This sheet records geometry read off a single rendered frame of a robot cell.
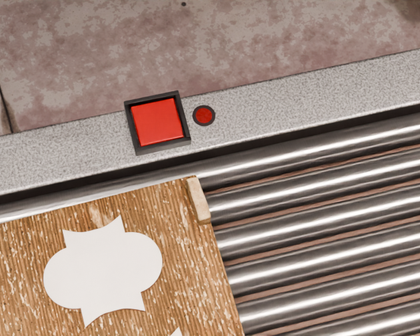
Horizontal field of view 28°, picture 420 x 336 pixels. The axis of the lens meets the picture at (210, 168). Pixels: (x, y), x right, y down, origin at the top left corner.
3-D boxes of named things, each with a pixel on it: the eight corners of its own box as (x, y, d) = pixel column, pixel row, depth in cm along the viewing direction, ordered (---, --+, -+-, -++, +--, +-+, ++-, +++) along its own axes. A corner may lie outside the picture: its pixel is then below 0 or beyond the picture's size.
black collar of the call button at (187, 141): (123, 106, 114) (123, 101, 112) (178, 95, 115) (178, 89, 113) (136, 157, 111) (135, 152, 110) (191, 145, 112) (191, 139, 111)
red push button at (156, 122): (131, 110, 114) (130, 106, 113) (173, 101, 115) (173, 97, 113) (140, 150, 112) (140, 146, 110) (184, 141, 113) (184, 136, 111)
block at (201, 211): (185, 185, 108) (185, 178, 105) (198, 182, 108) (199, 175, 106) (197, 227, 106) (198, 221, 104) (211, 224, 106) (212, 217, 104)
